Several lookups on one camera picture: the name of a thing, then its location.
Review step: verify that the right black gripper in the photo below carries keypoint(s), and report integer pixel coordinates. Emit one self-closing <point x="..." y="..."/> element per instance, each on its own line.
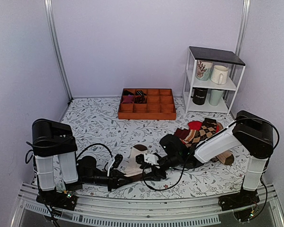
<point x="155" y="176"/>

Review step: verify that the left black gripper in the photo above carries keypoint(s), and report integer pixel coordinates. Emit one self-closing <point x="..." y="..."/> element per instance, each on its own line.
<point x="114" y="178"/>

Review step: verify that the cream and brown sock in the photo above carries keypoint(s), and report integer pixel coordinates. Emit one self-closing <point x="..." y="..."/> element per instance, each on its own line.
<point x="133" y="168"/>

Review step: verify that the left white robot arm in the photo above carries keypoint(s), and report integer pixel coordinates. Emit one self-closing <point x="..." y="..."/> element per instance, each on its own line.
<point x="49" y="139"/>

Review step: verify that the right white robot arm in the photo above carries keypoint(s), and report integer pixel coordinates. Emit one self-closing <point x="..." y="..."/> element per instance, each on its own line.
<point x="255" y="134"/>

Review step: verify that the striped maroon sock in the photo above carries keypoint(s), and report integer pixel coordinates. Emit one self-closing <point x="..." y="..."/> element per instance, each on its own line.
<point x="187" y="136"/>

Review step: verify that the wooden compartment tray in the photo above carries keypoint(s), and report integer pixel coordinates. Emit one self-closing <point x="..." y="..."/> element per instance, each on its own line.
<point x="160" y="106"/>

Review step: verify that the red sock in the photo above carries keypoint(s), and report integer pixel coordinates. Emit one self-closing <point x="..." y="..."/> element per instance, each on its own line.
<point x="194" y="125"/>

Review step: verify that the black striped rolled sock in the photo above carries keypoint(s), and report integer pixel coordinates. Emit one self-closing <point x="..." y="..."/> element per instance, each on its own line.
<point x="140" y="97"/>

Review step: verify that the magenta rolled sock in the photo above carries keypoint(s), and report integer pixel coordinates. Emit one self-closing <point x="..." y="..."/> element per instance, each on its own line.
<point x="129" y="99"/>

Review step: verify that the floral tablecloth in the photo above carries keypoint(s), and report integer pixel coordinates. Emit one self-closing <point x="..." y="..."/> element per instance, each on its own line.
<point x="100" y="133"/>

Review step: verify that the brown argyle sock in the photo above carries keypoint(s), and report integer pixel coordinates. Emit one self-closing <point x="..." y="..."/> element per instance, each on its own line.
<point x="208" y="128"/>

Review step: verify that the dark rolled sock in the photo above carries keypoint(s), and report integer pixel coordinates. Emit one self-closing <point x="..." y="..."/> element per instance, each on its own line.
<point x="128" y="93"/>

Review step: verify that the black mug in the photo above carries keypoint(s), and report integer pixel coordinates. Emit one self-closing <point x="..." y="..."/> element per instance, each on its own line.
<point x="199" y="96"/>

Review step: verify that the pale green cup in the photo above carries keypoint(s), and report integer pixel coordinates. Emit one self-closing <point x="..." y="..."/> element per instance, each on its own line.
<point x="215" y="96"/>

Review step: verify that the white metal shelf rack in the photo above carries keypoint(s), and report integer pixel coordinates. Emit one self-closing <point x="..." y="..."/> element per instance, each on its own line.
<point x="219" y="57"/>

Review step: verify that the floral pattern mug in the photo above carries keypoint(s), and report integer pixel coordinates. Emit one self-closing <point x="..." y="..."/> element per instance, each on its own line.
<point x="204" y="69"/>

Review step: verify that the white ceramic mug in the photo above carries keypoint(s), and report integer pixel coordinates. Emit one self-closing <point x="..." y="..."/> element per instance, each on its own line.
<point x="219" y="74"/>

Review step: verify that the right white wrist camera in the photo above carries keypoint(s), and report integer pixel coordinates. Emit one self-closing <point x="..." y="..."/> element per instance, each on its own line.
<point x="151" y="159"/>

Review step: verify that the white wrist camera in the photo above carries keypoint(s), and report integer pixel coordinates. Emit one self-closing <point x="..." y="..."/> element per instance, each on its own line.
<point x="151" y="159"/>
<point x="114" y="163"/>

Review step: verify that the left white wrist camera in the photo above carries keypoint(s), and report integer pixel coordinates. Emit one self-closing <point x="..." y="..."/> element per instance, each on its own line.
<point x="114" y="163"/>

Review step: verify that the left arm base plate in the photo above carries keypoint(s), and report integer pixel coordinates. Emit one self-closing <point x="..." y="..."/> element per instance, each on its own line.
<point x="66" y="201"/>

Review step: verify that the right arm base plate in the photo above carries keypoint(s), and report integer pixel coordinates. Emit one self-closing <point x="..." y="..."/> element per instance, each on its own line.
<point x="238" y="200"/>

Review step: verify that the right aluminium corner post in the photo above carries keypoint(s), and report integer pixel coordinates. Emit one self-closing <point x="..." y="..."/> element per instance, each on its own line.
<point x="243" y="26"/>

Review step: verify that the aluminium corner post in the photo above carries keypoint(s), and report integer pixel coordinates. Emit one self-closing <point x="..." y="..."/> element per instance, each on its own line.
<point x="243" y="26"/>
<point x="56" y="47"/>

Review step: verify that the left aluminium corner post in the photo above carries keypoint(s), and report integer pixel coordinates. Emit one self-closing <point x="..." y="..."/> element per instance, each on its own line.
<point x="56" y="47"/>

